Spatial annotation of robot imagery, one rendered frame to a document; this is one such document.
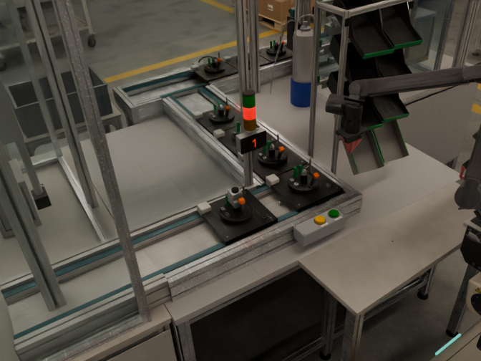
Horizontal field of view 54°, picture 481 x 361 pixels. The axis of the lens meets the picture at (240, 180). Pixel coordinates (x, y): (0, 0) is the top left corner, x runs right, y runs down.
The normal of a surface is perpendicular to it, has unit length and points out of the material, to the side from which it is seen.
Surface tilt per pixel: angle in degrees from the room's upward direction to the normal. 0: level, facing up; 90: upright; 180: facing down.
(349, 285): 0
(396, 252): 0
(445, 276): 0
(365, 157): 45
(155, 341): 90
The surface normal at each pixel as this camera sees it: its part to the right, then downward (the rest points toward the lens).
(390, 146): 0.21, -0.19
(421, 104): 0.51, 0.49
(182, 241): -0.05, -0.80
